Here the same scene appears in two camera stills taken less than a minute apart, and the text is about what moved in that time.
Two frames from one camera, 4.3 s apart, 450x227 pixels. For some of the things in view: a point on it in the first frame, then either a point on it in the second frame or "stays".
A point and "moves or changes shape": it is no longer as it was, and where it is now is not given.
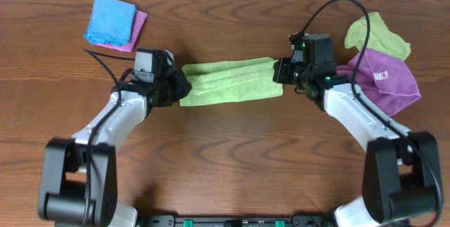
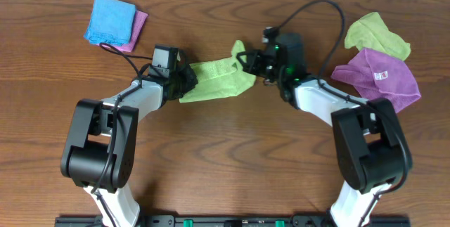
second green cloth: [380, 37] stays
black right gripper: [281, 71] → [259, 65]
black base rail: [234, 221] stays
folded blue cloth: [111, 21] stays
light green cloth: [230, 80] moves or changes shape
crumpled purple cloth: [384, 78] stays
